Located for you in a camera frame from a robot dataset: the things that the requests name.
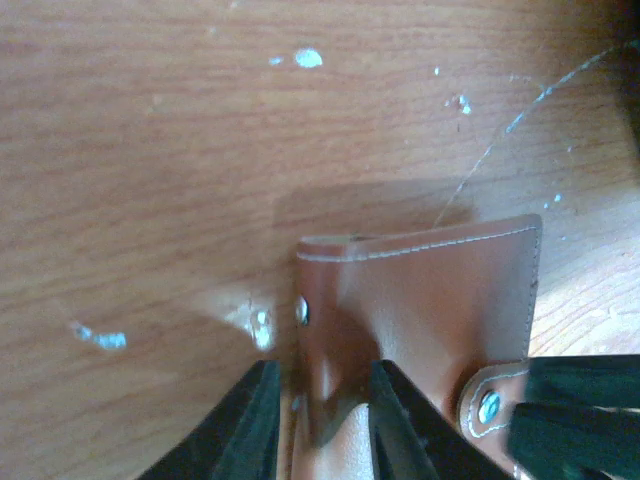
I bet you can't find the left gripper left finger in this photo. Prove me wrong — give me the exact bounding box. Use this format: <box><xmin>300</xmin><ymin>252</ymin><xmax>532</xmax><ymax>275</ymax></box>
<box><xmin>140</xmin><ymin>360</ymin><xmax>281</xmax><ymax>480</ymax></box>

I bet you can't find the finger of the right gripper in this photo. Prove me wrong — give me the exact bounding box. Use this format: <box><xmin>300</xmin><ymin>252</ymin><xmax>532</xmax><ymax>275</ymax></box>
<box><xmin>506</xmin><ymin>355</ymin><xmax>639</xmax><ymax>479</ymax></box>

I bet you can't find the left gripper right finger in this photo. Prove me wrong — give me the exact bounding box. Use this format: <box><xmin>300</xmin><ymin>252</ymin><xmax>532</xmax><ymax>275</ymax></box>
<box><xmin>369</xmin><ymin>360</ymin><xmax>510</xmax><ymax>480</ymax></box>

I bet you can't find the brown leather card holder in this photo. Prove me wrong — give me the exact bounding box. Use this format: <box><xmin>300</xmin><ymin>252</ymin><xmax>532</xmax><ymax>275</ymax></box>
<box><xmin>291</xmin><ymin>214</ymin><xmax>542</xmax><ymax>479</ymax></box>

